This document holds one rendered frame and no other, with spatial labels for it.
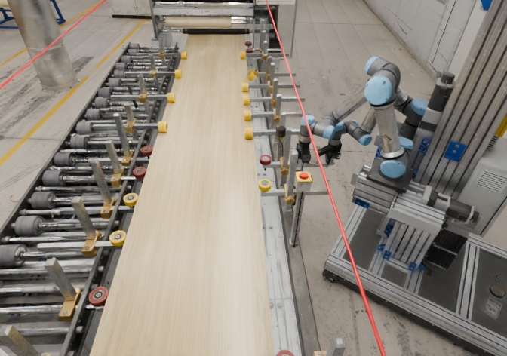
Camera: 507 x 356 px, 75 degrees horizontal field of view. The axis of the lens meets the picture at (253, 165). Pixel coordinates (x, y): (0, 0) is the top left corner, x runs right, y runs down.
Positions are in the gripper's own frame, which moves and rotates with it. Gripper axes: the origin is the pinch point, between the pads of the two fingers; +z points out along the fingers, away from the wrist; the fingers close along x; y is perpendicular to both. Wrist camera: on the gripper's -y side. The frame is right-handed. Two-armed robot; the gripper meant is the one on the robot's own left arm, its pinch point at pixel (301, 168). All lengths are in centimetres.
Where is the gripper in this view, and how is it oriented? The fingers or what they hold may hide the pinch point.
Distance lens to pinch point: 206.4
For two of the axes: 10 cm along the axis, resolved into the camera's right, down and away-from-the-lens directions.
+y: -0.5, -6.4, 7.7
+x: -10.0, 0.2, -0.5
